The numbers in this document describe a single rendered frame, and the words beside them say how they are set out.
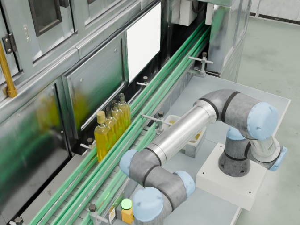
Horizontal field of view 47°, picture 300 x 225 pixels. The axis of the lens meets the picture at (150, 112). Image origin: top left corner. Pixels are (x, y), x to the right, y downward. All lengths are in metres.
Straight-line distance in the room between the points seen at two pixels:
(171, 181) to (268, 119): 0.39
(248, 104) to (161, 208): 0.46
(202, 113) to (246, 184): 0.61
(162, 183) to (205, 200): 0.76
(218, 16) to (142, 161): 1.47
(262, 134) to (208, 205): 0.61
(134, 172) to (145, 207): 0.16
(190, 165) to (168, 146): 0.78
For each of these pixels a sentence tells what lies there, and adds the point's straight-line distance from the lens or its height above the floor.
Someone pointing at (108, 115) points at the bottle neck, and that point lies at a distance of 1.51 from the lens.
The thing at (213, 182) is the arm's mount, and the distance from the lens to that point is 1.64.
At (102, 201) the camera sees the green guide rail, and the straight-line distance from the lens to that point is 1.43.
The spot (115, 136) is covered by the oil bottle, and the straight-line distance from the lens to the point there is 1.59.
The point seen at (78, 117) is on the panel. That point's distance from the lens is 1.55.
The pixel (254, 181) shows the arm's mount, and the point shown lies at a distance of 1.68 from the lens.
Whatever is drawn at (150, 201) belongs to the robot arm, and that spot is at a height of 1.39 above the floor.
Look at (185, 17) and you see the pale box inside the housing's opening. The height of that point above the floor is 1.06.
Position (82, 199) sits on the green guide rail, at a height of 0.94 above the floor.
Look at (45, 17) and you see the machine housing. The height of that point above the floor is 1.56.
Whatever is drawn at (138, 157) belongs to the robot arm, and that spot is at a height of 1.36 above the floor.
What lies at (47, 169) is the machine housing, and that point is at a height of 0.94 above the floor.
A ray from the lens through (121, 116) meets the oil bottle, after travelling 1.58.
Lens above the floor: 2.08
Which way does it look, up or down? 39 degrees down
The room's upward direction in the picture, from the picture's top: straight up
